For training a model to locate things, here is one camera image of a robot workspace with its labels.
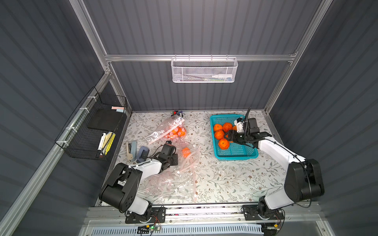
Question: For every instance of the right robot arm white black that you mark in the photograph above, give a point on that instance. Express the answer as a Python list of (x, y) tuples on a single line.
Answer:
[(303, 180)]

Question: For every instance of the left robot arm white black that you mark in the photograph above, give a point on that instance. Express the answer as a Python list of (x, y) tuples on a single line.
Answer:
[(121, 187)]

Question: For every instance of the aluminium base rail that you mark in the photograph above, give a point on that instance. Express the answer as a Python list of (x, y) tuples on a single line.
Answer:
[(202, 214)]

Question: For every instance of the yellow item in black basket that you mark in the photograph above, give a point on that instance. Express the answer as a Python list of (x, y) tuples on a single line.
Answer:
[(108, 141)]

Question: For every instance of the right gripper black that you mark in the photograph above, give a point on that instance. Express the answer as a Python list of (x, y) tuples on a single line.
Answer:
[(237, 137)]

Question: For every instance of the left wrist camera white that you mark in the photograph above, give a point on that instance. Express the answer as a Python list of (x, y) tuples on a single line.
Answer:
[(168, 149)]

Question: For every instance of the clear zip-top bag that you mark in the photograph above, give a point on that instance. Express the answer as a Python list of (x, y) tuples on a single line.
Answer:
[(173, 186), (165, 128), (188, 163)]

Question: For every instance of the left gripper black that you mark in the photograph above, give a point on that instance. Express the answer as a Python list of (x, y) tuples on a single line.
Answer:
[(173, 159)]

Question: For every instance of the black notebook in basket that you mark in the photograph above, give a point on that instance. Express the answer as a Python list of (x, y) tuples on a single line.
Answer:
[(105, 120)]

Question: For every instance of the white wire mesh basket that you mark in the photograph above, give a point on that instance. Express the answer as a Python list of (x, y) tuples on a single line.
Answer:
[(204, 69)]

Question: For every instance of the orange fruit taken out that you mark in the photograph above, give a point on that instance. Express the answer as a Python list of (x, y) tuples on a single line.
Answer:
[(227, 127)]

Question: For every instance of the black wire wall basket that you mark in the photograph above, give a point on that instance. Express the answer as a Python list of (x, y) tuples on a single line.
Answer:
[(93, 130)]

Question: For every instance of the pink pen cup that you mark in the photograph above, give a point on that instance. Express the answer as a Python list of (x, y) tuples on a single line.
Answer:
[(177, 113)]

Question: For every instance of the teal plastic basket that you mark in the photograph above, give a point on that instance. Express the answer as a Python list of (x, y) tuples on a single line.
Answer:
[(235, 151)]

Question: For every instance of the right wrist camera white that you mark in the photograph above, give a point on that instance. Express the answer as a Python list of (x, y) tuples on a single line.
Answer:
[(239, 123)]

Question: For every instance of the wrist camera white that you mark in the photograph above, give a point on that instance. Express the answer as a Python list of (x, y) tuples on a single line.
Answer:
[(168, 149), (239, 123)]

